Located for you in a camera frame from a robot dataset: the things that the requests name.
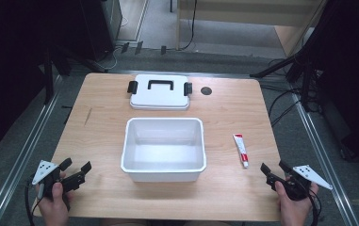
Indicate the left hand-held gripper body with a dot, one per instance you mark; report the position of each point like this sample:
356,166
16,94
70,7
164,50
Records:
45,169

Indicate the white and red tube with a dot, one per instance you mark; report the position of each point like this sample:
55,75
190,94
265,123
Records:
241,149

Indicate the black tripod stand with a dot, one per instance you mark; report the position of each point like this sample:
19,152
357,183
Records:
48,78
304,75

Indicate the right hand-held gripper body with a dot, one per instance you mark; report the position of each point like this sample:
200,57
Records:
293,188

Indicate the dark round table grommet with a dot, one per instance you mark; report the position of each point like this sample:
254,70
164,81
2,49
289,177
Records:
206,91

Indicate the light wooden furniture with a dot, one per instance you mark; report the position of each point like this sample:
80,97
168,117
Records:
288,36

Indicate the white plastic storage box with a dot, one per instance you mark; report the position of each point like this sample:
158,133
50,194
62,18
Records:
163,150

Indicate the black cabinet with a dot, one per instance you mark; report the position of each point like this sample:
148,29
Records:
98,28

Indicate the metal floor rail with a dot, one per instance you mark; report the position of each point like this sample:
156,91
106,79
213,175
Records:
20,160
321,157

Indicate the person's left hand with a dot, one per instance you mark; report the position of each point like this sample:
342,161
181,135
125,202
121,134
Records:
54,207

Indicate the person's right hand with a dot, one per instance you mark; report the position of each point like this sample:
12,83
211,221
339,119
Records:
293,210

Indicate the dark curtain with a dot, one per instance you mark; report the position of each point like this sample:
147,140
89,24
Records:
7,62
353,78

